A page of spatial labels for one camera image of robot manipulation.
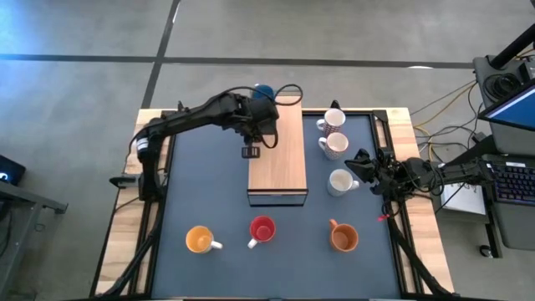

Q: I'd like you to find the black diagonal frame strut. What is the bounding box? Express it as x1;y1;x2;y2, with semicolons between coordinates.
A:
384;215;455;298
94;200;166;298

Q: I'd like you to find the black pole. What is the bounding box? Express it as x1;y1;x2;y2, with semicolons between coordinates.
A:
488;23;535;70

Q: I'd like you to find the dark grey desk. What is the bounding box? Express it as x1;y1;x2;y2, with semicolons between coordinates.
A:
0;179;69;301

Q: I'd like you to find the orange faceted mug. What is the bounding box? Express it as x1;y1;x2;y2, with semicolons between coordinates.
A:
328;218;359;253

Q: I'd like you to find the black table edge frame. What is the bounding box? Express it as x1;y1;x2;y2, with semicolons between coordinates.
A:
137;99;415;301

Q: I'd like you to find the red white patterned mug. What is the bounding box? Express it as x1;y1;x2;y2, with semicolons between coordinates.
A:
316;107;347;137

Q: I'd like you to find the yellow cable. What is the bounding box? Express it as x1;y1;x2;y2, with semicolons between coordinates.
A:
411;79;477;168

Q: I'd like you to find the laptop with blue screen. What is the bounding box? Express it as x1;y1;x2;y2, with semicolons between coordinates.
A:
477;79;535;133

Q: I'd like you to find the grey blue table mat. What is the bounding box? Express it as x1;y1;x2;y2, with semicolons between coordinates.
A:
150;113;403;300

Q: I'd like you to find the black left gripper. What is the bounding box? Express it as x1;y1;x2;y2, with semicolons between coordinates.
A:
240;99;280;160

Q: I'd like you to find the red ribbed mug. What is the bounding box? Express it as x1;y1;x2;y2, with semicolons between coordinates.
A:
247;215;278;250

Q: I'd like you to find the coiled black cable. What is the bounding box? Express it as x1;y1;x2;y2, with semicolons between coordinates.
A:
483;72;522;100

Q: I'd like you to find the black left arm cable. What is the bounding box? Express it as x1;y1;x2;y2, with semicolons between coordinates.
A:
225;83;304;150

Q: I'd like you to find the grey white patterned mug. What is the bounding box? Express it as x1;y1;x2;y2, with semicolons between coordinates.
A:
318;131;350;161

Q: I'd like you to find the black electronic device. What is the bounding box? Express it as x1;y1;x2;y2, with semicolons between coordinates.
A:
0;153;27;187

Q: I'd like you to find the black bracket clamp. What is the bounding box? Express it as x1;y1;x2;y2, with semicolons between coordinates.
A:
109;174;140;190

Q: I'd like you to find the black angled support bar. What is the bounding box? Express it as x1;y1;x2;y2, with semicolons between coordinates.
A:
453;135;498;166

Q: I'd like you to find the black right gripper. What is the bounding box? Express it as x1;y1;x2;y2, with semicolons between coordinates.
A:
344;147;398;196

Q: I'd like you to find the grey equipment cart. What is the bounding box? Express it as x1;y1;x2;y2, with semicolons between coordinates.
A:
471;53;535;252

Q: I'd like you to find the green white patterned mug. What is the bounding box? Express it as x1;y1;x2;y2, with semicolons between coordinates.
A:
326;168;360;198

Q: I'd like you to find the wooden shelf with black legs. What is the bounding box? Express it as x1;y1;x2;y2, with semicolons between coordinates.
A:
246;96;309;208

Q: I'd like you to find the yellow mug white handle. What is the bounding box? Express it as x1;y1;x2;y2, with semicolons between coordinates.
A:
185;225;224;255

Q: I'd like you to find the white paper sheet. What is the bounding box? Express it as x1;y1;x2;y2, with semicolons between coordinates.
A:
441;179;488;217

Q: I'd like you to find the black backlit keyboard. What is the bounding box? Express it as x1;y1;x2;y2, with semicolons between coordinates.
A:
484;160;535;207

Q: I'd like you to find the blue mug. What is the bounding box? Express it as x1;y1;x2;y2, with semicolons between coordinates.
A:
252;83;276;101

